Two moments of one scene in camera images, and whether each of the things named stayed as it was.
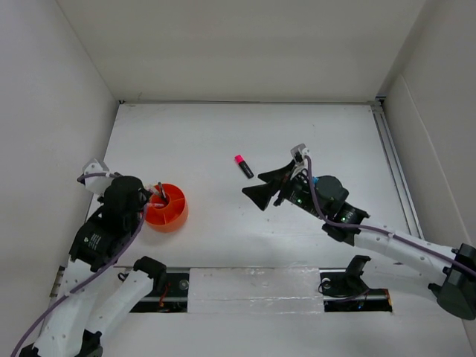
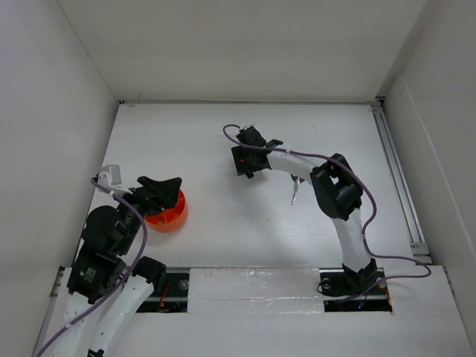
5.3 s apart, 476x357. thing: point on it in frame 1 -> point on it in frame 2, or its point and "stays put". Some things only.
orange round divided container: [173, 215] stays put
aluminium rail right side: [385, 133] stays put
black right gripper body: [298, 193] -> [240, 154]
